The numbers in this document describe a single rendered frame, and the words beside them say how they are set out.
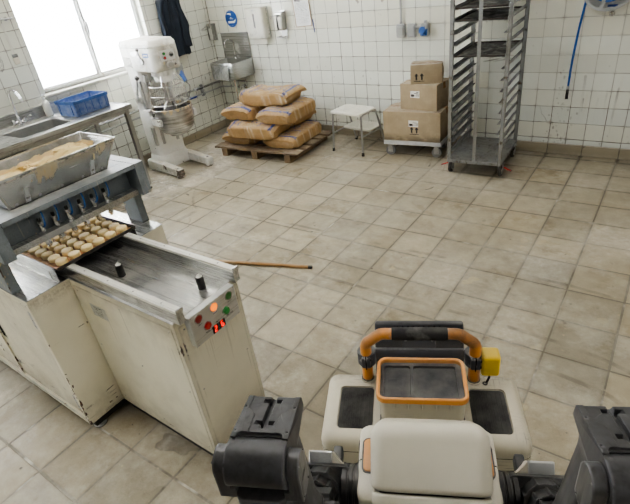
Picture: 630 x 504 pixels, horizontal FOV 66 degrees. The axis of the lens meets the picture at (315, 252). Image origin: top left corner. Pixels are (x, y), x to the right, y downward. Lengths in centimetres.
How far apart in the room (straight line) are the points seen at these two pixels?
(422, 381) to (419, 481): 47
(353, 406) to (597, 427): 86
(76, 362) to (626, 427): 224
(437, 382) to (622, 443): 75
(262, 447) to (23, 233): 184
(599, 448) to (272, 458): 37
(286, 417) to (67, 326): 186
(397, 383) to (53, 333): 158
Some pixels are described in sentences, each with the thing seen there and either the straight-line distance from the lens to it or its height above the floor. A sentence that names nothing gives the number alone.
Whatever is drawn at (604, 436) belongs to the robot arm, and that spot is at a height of 139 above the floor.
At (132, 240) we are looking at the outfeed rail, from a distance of 240.
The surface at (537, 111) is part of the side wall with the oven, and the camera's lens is 524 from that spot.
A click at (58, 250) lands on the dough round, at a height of 92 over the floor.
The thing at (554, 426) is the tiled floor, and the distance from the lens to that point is 253.
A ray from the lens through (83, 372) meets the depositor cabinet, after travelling 258.
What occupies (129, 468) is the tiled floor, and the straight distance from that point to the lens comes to 260.
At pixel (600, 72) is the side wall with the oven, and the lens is 508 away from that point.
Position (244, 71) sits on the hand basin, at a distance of 658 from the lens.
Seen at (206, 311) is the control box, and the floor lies 82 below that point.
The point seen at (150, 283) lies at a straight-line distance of 211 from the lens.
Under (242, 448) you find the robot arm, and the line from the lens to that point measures 64.
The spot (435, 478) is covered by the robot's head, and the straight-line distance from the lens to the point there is 94.
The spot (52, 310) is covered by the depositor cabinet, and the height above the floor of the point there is 74.
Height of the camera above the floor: 190
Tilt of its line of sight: 31 degrees down
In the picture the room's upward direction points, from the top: 8 degrees counter-clockwise
